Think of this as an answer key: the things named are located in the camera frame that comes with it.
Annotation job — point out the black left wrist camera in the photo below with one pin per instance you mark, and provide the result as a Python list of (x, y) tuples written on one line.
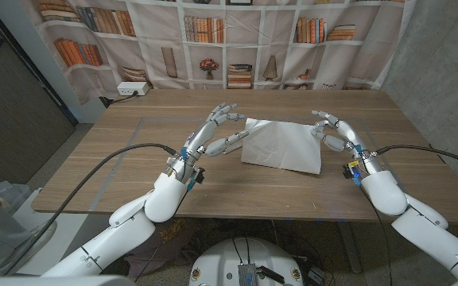
[(198, 176)]

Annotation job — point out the white paper sheet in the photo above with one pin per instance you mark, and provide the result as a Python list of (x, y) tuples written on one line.
[(282, 147)]

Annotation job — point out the white shoe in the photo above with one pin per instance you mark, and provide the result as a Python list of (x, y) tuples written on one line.
[(42, 234)]

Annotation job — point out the purple cloth on floor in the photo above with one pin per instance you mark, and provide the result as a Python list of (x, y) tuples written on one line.
[(161, 246)]

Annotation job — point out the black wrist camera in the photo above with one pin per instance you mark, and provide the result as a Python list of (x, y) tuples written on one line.
[(350, 171), (198, 176)]

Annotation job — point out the grey finned electronics module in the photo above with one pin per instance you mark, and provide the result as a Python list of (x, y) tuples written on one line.
[(247, 275)]

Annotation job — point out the white power strip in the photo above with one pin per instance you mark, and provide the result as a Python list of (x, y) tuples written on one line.
[(131, 88)]

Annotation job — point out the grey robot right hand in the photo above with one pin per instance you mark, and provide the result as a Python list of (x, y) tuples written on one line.
[(346, 137)]

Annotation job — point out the white robot chest shell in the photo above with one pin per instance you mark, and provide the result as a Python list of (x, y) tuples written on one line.
[(54, 281)]

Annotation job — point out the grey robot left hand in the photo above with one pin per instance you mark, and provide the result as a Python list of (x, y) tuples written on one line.
[(203, 137)]

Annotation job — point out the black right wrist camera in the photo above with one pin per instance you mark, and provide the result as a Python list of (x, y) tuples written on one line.
[(350, 171)]

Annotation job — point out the white robot torso base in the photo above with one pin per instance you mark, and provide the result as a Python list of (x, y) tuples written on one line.
[(221, 262)]

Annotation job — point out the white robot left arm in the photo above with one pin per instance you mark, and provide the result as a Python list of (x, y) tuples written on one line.
[(133, 226)]

